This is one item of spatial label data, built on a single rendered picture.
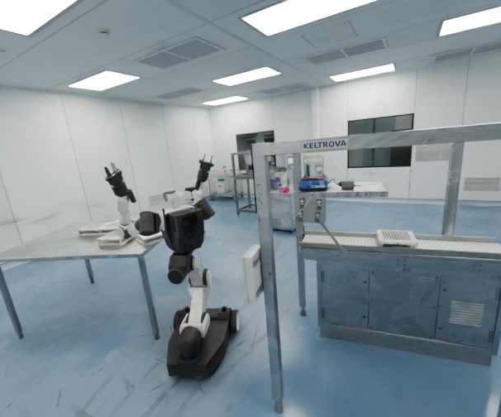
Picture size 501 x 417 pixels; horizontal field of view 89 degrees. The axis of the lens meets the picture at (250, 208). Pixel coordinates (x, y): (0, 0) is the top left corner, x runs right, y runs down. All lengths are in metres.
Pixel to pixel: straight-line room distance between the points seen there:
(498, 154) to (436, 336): 5.19
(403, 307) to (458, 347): 0.44
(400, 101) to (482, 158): 2.00
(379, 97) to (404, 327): 5.51
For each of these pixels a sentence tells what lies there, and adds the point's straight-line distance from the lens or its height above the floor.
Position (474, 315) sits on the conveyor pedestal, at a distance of 2.43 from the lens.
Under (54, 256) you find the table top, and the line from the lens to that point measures 2.81.
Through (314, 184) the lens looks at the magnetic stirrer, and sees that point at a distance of 1.93.
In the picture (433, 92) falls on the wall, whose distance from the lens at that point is 7.02.
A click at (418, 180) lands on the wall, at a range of 7.06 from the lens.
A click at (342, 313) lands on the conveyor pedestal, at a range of 2.38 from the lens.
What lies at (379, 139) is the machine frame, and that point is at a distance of 1.20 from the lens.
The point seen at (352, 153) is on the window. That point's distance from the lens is 7.09.
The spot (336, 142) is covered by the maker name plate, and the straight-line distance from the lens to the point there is 1.19.
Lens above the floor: 1.66
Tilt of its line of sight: 14 degrees down
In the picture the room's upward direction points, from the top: 5 degrees counter-clockwise
